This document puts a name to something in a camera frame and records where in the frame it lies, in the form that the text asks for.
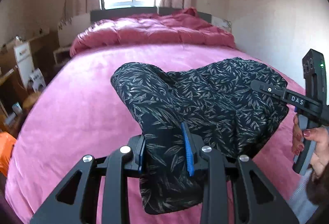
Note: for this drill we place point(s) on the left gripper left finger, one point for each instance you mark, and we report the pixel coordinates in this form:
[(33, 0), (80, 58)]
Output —
[(95, 190)]

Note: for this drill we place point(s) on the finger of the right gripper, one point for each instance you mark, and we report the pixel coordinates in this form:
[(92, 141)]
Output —
[(271, 90)]

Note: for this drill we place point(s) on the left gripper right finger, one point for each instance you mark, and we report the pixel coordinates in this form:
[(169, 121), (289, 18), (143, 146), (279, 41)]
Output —
[(233, 190)]

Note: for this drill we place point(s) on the dark leaf print pants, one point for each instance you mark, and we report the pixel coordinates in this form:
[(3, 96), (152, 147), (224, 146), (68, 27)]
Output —
[(215, 101)]

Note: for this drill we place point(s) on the right hand red nails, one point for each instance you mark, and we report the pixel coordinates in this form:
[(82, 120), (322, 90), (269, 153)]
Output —
[(319, 159)]

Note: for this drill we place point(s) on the pink fleece bed sheet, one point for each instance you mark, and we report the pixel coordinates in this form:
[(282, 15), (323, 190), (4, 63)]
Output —
[(80, 113)]

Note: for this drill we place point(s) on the orange plastic stool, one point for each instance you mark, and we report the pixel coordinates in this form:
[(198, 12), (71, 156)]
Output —
[(7, 143)]

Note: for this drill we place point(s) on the white cup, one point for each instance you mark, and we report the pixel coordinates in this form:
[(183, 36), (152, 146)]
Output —
[(17, 109)]

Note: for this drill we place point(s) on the round wooden stool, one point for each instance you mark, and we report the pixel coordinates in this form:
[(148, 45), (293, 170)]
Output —
[(30, 101)]

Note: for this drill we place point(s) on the red rumpled duvet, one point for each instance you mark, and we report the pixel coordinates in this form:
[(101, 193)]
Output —
[(182, 27)]

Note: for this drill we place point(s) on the wooden desk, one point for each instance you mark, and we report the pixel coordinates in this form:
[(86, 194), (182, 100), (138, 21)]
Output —
[(12, 92)]

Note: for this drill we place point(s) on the white appliance box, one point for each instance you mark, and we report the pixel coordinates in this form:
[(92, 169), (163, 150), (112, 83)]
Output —
[(36, 81)]

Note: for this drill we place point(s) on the white bedside table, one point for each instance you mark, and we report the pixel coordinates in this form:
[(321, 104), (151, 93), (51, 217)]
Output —
[(61, 55)]

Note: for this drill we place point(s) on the white drawer cabinet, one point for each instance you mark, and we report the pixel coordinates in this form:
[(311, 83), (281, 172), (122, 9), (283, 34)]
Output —
[(24, 62)]

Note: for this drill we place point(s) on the dark grey headboard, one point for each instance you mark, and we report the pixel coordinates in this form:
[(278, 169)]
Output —
[(99, 15)]

